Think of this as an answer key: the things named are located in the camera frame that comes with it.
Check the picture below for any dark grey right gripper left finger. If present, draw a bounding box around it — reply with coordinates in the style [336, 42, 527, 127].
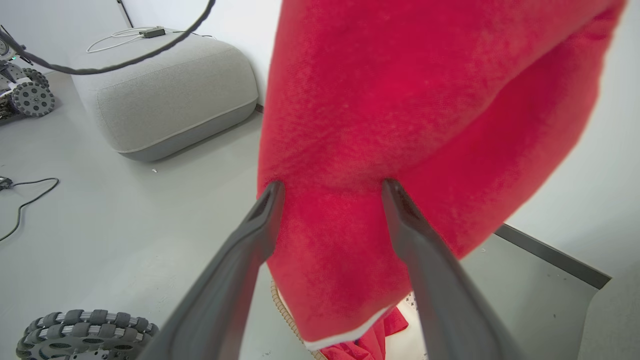
[135, 180, 286, 360]

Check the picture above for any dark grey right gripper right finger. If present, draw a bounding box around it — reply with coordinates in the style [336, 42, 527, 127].
[381, 178, 526, 360]

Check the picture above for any red and white jacket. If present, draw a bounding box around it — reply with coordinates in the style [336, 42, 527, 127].
[256, 0, 628, 360]

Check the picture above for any cream perforated laundry basket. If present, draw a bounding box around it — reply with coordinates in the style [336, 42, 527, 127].
[270, 279, 431, 360]

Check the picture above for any black grey omni wheel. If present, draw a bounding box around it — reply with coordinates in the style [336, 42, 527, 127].
[16, 309, 160, 360]

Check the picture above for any large grey omni wheel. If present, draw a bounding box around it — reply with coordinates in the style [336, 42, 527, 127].
[11, 81, 56, 118]

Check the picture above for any small grey omni wheel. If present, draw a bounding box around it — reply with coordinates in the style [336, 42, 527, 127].
[22, 67, 51, 90]

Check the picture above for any grey wheeled robot chassis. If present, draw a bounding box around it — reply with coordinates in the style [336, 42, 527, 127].
[0, 37, 31, 123]

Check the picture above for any black wall baseboard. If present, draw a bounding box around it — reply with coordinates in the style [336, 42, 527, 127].
[494, 223, 612, 290]

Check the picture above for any black floor cable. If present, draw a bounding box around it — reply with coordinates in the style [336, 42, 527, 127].
[0, 177, 60, 243]

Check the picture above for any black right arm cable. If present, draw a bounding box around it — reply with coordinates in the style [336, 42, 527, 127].
[0, 0, 217, 76]

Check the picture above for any white thin cable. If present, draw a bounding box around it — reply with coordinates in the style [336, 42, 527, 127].
[86, 26, 216, 54]

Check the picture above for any black vertical wall strip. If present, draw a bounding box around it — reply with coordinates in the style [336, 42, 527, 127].
[116, 0, 134, 29]

